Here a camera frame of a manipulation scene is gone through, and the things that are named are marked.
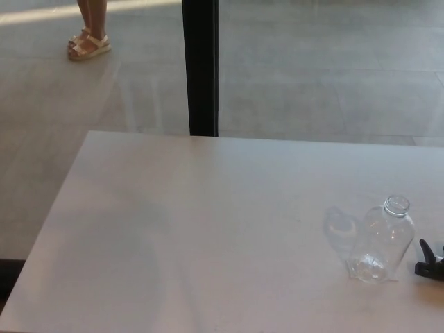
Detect clear plastic spray bottle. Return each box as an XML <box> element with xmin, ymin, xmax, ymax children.
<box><xmin>345</xmin><ymin>194</ymin><xmax>416</xmax><ymax>282</ymax></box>

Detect black vertical window post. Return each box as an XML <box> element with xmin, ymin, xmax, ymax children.
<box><xmin>182</xmin><ymin>0</ymin><xmax>220</xmax><ymax>137</ymax></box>

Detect gold strap sandal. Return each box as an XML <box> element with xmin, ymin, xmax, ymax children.
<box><xmin>68</xmin><ymin>33</ymin><xmax>112</xmax><ymax>62</ymax></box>
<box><xmin>67</xmin><ymin>26</ymin><xmax>93</xmax><ymax>50</ymax></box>

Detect black trigger sprayer lid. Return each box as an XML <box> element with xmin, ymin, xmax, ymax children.
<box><xmin>414</xmin><ymin>238</ymin><xmax>444</xmax><ymax>278</ymax></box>

